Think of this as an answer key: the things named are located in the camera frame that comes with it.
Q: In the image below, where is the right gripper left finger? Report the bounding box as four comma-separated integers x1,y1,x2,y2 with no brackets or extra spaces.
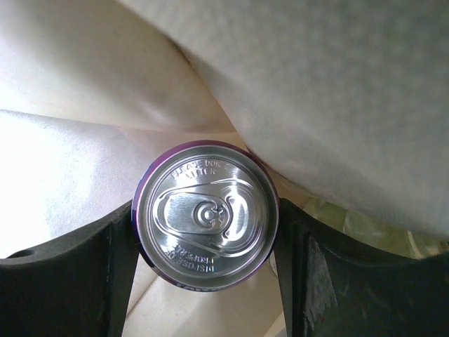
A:
1,203,138,336

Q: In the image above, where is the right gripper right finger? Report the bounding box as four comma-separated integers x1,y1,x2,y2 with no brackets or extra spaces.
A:
275,199,448,336

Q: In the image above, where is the clear glass bottle green cap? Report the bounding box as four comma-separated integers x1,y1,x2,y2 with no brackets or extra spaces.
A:
304,199,448,259

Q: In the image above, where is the cream canvas tote bag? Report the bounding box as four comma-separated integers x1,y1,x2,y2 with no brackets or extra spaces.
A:
1,1,448,336

